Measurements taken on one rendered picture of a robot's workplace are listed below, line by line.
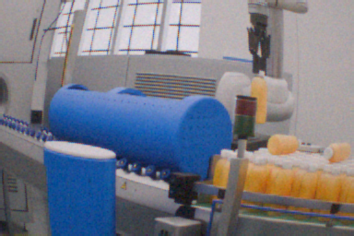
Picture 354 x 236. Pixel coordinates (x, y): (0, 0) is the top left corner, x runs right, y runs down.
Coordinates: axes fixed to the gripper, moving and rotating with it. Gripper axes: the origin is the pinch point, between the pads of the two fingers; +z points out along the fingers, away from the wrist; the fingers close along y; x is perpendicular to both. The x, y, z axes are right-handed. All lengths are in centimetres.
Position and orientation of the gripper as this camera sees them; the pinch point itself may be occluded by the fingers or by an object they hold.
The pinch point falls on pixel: (259, 65)
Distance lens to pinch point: 223.6
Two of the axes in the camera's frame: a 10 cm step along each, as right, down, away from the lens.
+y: -7.1, -0.9, -7.0
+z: -1.0, 9.9, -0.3
